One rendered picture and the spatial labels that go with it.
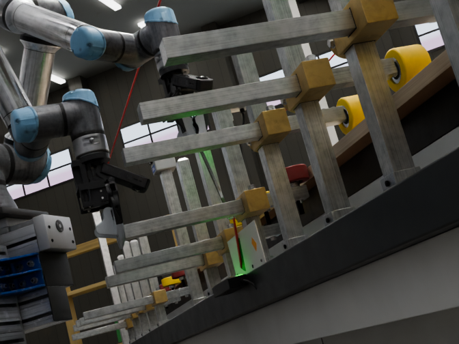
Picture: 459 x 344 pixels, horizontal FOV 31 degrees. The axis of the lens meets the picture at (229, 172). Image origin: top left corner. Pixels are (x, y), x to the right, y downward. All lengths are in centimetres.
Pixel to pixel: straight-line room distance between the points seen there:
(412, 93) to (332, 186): 21
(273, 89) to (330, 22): 25
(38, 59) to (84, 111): 53
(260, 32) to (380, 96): 20
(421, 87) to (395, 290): 35
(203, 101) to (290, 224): 40
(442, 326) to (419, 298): 40
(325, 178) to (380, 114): 25
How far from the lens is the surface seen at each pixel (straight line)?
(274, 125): 160
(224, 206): 183
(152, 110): 133
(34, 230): 214
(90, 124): 182
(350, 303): 147
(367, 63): 122
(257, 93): 138
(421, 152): 154
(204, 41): 111
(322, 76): 139
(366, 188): 177
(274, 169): 165
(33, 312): 214
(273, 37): 114
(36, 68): 233
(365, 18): 116
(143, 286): 359
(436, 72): 136
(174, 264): 230
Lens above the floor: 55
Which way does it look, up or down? 12 degrees up
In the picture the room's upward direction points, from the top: 15 degrees counter-clockwise
